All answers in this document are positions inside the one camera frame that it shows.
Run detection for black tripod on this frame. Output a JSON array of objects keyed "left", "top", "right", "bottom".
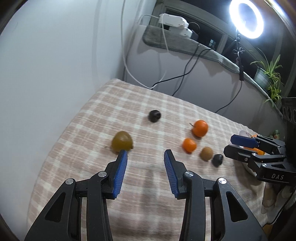
[{"left": 224, "top": 29, "right": 245, "bottom": 81}]

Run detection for green snack package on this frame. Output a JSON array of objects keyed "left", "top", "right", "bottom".
[{"left": 270, "top": 130, "right": 280, "bottom": 140}]

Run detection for smooth navel orange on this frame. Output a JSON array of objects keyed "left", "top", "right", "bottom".
[{"left": 243, "top": 134, "right": 265, "bottom": 155}]

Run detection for checkered beige tablecloth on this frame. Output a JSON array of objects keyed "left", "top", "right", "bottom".
[{"left": 26, "top": 78, "right": 278, "bottom": 241}]

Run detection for white floral plate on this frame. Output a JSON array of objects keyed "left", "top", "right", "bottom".
[{"left": 239, "top": 130, "right": 252, "bottom": 138}]

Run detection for black power brick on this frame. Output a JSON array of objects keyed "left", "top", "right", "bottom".
[{"left": 190, "top": 30, "right": 199, "bottom": 42}]

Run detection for ring light cable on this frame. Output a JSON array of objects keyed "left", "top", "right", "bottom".
[{"left": 215, "top": 34, "right": 244, "bottom": 114}]

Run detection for white power adapters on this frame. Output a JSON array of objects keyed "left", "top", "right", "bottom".
[{"left": 159, "top": 14, "right": 193, "bottom": 38}]

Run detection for potted spider plant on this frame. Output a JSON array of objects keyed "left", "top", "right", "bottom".
[{"left": 250, "top": 48, "right": 282, "bottom": 107}]

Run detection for small mandarin hidden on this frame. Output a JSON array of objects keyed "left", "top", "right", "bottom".
[{"left": 182, "top": 138, "right": 197, "bottom": 153}]

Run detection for black cable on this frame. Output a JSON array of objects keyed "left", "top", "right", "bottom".
[{"left": 151, "top": 43, "right": 213, "bottom": 96}]

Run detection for mandarin with stem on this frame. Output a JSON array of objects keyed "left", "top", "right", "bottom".
[{"left": 191, "top": 120, "right": 208, "bottom": 138}]

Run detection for dark plum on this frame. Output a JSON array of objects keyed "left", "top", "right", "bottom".
[
  {"left": 212, "top": 154, "right": 224, "bottom": 167},
  {"left": 148, "top": 110, "right": 161, "bottom": 123}
]

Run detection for white cable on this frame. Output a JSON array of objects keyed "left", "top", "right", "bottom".
[{"left": 121, "top": 0, "right": 171, "bottom": 90}]

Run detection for green kiwi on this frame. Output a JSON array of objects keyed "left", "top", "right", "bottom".
[{"left": 111, "top": 131, "right": 133, "bottom": 153}]

